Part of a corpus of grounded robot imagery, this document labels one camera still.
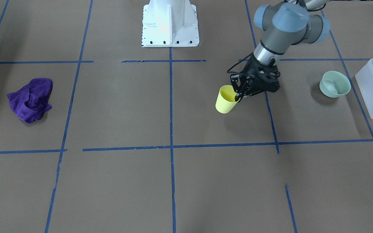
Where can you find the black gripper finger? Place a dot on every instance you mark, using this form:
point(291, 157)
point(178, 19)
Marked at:
point(238, 96)

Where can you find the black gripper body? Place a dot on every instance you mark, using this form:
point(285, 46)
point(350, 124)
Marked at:
point(250, 70)

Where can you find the yellow plastic cup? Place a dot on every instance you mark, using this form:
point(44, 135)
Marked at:
point(225, 100)

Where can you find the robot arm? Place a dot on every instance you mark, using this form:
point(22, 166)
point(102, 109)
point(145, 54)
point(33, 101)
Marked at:
point(287, 23)

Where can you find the green ceramic bowl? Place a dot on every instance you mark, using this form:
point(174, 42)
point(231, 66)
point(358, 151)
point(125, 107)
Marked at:
point(334, 84)

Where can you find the purple crumpled cloth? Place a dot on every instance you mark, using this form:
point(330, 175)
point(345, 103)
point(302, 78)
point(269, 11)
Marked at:
point(31, 102)

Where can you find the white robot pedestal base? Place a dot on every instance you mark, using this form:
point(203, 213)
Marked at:
point(169, 23)

